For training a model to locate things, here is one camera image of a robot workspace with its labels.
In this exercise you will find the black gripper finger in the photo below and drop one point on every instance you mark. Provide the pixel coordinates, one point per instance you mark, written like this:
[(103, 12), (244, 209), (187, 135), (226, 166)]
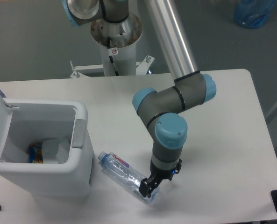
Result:
[(148, 185), (175, 170)]

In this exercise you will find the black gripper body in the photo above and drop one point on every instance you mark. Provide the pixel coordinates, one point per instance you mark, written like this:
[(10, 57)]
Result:
[(158, 173)]

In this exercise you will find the clear crushed plastic bottle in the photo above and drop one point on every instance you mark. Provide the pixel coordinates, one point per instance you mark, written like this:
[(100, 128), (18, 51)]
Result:
[(124, 174)]

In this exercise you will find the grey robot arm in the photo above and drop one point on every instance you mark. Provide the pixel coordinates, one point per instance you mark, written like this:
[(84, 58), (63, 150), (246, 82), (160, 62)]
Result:
[(158, 110)]

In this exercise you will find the white open trash can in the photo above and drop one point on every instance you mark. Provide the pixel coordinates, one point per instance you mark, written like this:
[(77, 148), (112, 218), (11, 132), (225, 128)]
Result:
[(27, 121)]

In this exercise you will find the blue yellow snack wrapper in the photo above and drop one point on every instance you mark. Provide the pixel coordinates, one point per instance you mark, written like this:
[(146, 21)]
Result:
[(35, 153)]

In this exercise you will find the blue plastic bag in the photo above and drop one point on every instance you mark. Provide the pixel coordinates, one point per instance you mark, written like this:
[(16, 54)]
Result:
[(253, 13)]

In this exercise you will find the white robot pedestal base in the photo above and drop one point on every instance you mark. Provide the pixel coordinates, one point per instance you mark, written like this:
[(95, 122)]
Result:
[(117, 43)]

